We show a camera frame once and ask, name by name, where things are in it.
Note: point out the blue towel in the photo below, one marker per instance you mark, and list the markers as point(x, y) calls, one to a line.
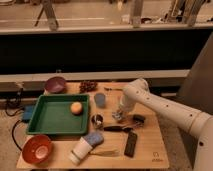
point(94, 138)

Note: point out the small metal cup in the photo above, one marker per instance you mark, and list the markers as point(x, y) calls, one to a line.
point(97, 121)

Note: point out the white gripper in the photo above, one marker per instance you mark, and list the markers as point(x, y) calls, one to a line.
point(126, 104)

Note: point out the black-handled utensil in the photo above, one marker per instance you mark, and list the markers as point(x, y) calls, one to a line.
point(117, 129)

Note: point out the green plastic tray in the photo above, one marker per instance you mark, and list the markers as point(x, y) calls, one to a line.
point(52, 115)

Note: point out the red bowl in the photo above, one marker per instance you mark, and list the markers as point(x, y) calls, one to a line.
point(37, 149)

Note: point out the orange fruit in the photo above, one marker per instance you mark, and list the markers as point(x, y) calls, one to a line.
point(76, 108)

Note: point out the black remote control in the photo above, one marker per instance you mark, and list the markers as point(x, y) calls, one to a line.
point(130, 144)

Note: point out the blue-grey plastic cup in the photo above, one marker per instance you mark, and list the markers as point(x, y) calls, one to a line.
point(100, 100)

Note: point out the bunch of dark grapes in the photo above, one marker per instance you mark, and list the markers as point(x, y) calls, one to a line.
point(87, 86)

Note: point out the white paper cup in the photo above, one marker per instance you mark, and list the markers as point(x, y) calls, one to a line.
point(80, 151)

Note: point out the purple bowl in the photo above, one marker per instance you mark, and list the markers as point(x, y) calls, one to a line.
point(55, 84)

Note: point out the small black block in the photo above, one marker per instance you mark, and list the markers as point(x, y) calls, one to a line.
point(139, 118)

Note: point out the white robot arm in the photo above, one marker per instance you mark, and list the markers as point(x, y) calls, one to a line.
point(197, 123)

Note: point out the blue power box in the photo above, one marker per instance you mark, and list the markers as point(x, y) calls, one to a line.
point(28, 111)

